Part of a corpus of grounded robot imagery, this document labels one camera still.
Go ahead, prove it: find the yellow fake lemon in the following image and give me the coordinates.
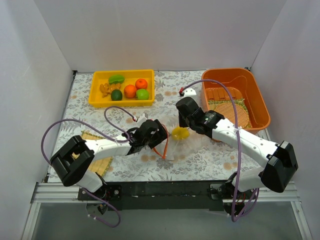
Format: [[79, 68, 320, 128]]
[[171, 126, 190, 141]]

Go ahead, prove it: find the clear zip top bag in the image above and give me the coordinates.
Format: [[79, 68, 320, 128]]
[[151, 116, 223, 161]]

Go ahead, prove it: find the light green fake apple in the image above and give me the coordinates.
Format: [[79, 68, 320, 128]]
[[136, 88, 150, 101]]

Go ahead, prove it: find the orange fake tangerine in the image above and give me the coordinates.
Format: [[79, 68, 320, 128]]
[[135, 78, 148, 90], [123, 84, 137, 99]]

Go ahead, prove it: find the dark green fake avocado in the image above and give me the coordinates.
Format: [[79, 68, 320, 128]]
[[110, 89, 123, 101]]

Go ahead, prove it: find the green fake pepper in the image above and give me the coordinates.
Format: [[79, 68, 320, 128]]
[[108, 74, 125, 85]]

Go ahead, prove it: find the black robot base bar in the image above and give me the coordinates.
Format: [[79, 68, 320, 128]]
[[77, 180, 234, 211]]

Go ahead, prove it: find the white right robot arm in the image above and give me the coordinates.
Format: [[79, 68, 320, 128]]
[[175, 97, 298, 199]]

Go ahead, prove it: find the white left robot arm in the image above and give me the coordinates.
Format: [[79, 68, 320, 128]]
[[50, 119, 168, 200]]

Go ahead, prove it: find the green bamboo mat in tub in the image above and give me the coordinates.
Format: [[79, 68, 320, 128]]
[[208, 97, 253, 130]]

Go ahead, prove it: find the round woven bamboo basket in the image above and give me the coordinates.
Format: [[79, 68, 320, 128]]
[[213, 102, 252, 130]]

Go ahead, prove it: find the square bamboo mat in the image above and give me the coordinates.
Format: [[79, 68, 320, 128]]
[[81, 130, 114, 177]]

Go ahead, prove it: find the orange plastic tub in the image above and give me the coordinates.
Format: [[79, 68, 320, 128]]
[[201, 68, 271, 134]]

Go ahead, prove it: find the yellow plastic tray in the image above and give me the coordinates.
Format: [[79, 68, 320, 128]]
[[88, 69, 155, 108]]

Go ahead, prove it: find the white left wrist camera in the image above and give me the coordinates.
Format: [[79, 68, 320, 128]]
[[137, 113, 149, 123]]

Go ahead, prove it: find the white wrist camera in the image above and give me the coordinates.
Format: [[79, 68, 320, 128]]
[[137, 113, 149, 123], [183, 88, 197, 99]]

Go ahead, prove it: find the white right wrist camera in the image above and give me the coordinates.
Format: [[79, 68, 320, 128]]
[[183, 88, 197, 99]]

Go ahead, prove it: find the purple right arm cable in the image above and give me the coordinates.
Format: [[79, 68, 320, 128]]
[[178, 79, 260, 223]]

